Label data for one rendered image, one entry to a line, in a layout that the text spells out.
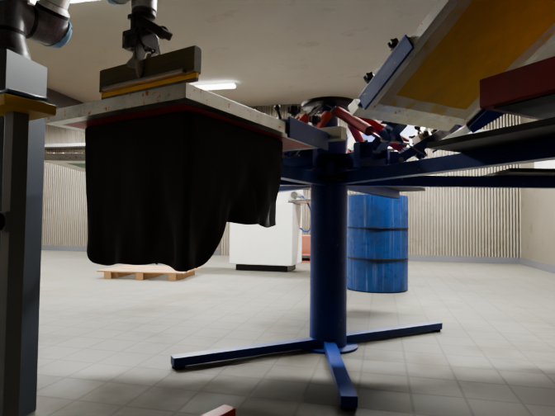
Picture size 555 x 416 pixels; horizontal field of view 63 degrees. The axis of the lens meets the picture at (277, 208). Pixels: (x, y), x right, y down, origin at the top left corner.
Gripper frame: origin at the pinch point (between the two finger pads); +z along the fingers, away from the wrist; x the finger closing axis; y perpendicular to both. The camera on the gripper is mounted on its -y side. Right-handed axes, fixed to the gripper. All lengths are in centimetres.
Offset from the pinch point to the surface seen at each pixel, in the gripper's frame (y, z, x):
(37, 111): 5.5, 17.0, 29.8
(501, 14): -90, -28, -73
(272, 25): 189, -201, -367
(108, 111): -1.4, 14.0, 14.2
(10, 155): 10.4, 28.1, 33.4
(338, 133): -33, 8, -68
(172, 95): -25.0, 12.9, 14.2
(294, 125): -30.5, 10.6, -37.1
